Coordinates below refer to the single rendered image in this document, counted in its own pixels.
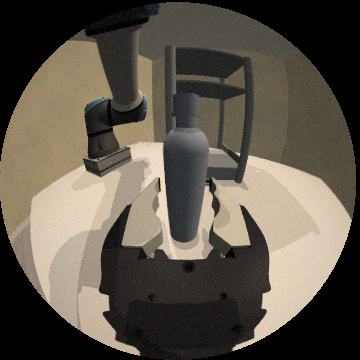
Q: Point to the dark grey bottle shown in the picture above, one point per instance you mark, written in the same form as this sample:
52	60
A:
185	157

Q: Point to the grey shelving unit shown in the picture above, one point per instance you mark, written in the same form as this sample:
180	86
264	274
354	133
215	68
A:
223	163

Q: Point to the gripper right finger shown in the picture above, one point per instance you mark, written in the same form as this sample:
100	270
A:
235	233

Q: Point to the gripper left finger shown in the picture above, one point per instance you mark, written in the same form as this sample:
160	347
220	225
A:
135	235

